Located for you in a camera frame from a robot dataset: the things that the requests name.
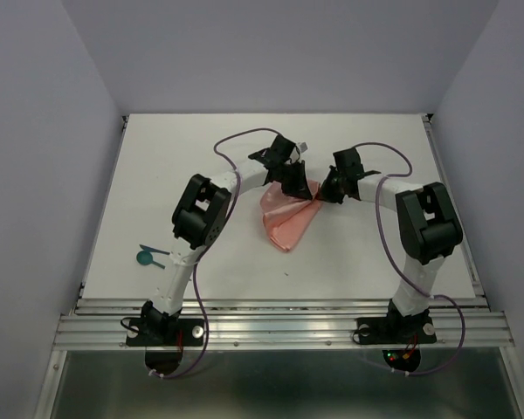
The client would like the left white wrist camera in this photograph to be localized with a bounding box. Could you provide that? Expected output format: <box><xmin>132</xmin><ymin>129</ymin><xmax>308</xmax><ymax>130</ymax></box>
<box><xmin>296</xmin><ymin>142</ymin><xmax>308</xmax><ymax>154</ymax></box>

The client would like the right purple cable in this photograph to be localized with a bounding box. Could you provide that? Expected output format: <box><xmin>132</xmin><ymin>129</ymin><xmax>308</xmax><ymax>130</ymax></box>
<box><xmin>353</xmin><ymin>141</ymin><xmax>466</xmax><ymax>376</ymax></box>

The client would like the teal plastic spoon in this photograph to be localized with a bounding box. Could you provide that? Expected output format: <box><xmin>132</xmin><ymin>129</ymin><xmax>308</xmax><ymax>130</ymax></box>
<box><xmin>135</xmin><ymin>251</ymin><xmax>165</xmax><ymax>270</ymax></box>

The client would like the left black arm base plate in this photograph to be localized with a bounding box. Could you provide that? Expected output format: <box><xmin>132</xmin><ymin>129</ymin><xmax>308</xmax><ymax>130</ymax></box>
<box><xmin>122</xmin><ymin>318</ymin><xmax>205</xmax><ymax>347</ymax></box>

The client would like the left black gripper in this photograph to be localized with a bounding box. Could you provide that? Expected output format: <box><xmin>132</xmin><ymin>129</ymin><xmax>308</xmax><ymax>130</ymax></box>
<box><xmin>277</xmin><ymin>160</ymin><xmax>312</xmax><ymax>201</ymax></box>

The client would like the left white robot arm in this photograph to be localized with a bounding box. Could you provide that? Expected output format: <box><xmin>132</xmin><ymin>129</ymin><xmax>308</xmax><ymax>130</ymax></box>
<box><xmin>140</xmin><ymin>129</ymin><xmax>313</xmax><ymax>344</ymax></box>

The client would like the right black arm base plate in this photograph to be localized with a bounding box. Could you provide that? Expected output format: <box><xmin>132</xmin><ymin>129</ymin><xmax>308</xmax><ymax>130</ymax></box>
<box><xmin>352</xmin><ymin>317</ymin><xmax>438</xmax><ymax>346</ymax></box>

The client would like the teal plastic utensil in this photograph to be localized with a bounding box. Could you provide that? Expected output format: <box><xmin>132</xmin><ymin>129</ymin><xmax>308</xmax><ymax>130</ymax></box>
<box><xmin>139</xmin><ymin>244</ymin><xmax>170</xmax><ymax>255</ymax></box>

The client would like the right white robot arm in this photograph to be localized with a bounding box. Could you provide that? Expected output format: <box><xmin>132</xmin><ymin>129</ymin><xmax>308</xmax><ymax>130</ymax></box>
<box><xmin>317</xmin><ymin>145</ymin><xmax>463</xmax><ymax>340</ymax></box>

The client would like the pink satin napkin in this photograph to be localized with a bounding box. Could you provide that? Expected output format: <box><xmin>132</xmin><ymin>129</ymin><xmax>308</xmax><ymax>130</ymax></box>
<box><xmin>259</xmin><ymin>182</ymin><xmax>323</xmax><ymax>252</ymax></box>

